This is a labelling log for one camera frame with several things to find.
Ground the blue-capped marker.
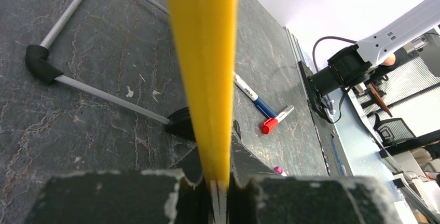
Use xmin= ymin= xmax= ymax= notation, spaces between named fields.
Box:
xmin=232 ymin=72 xmax=277 ymax=118

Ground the magenta-capped marker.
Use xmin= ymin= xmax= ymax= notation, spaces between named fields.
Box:
xmin=273 ymin=166 xmax=287 ymax=177

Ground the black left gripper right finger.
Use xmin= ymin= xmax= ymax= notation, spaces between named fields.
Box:
xmin=231 ymin=134 xmax=275 ymax=187

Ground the wire whiteboard easel stand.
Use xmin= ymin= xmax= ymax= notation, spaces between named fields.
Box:
xmin=24 ymin=0 xmax=242 ymax=143

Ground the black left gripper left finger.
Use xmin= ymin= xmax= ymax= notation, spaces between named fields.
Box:
xmin=172 ymin=147 xmax=203 ymax=185

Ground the red-capped marker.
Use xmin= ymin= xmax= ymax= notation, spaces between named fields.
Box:
xmin=260 ymin=105 xmax=295 ymax=135

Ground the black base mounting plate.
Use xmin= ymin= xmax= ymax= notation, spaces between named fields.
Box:
xmin=298 ymin=61 xmax=338 ymax=124

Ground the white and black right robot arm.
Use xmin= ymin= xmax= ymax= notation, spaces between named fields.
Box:
xmin=308 ymin=0 xmax=439 ymax=95

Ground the yellow-framed whiteboard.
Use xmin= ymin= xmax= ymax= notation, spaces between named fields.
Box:
xmin=167 ymin=0 xmax=238 ymax=189

